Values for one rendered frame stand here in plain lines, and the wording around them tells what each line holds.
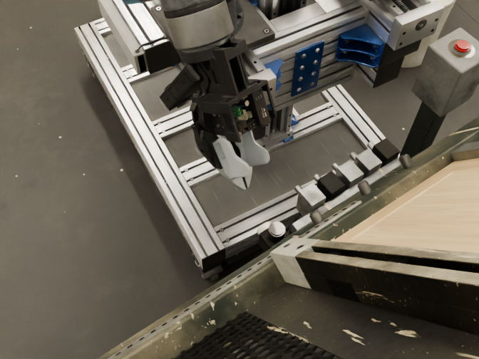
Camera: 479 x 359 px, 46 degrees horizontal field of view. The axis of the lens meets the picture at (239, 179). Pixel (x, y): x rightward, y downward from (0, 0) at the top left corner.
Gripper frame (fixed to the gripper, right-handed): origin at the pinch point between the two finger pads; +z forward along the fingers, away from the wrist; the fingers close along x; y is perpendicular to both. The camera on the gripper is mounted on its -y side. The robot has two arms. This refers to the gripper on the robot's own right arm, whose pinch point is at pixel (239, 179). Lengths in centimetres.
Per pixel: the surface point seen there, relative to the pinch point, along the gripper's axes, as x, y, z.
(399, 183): 49, -9, 31
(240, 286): 7.1, -20.5, 33.2
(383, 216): 36.8, -6.1, 31.7
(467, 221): 29.1, 16.8, 21.7
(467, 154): 62, 0, 30
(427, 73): 86, -23, 21
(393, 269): 4.8, 19.7, 12.8
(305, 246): 15.7, -8.2, 25.4
